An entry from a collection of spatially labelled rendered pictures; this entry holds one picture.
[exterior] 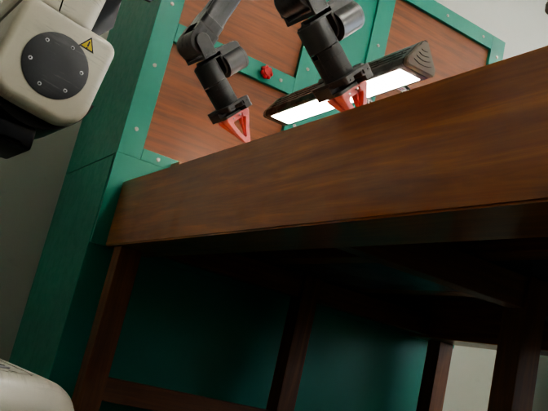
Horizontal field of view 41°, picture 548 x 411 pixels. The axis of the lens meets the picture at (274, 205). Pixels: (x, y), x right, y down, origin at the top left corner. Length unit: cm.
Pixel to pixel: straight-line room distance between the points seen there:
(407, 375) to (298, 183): 153
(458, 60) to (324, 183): 181
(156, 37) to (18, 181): 91
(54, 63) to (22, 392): 50
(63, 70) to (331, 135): 43
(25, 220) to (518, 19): 321
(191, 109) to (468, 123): 138
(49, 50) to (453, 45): 195
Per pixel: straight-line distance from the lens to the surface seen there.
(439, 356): 252
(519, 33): 480
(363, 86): 131
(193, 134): 218
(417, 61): 162
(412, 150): 97
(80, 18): 122
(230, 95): 168
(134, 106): 211
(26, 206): 283
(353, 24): 134
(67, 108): 118
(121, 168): 206
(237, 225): 132
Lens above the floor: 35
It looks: 13 degrees up
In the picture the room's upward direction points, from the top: 13 degrees clockwise
